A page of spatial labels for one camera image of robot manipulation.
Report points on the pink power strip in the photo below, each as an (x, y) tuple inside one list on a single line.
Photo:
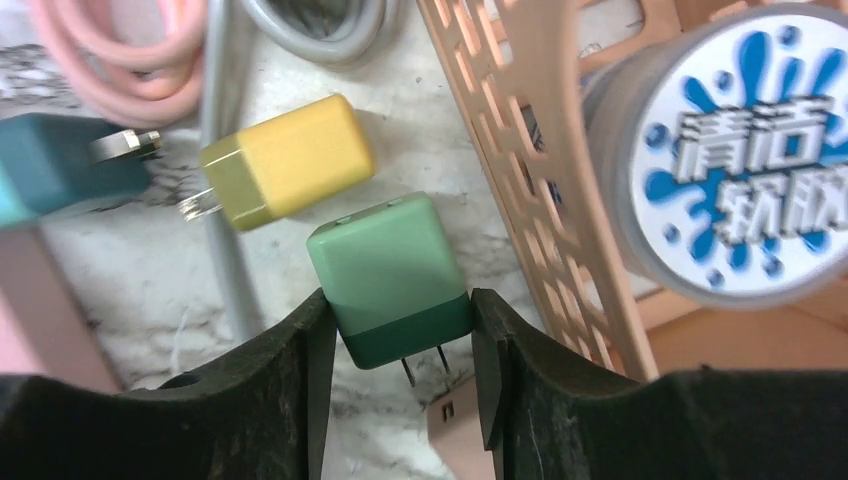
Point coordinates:
[(43, 330)]

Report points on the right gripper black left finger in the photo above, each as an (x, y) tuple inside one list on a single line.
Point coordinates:
[(260, 411)]

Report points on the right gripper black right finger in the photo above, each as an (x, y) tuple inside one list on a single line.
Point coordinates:
[(548, 413)]

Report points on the blue patterned round tin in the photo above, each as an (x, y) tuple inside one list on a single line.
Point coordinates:
[(721, 156)]

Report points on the orange mesh file organizer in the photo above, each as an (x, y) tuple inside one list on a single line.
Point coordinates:
[(517, 77)]

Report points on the dark green plug adapter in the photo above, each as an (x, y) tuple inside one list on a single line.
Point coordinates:
[(390, 274)]

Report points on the yellow plug adapter centre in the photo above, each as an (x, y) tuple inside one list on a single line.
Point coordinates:
[(283, 165)]

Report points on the teal plug adapter behind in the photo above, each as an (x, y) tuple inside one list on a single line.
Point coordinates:
[(54, 165)]

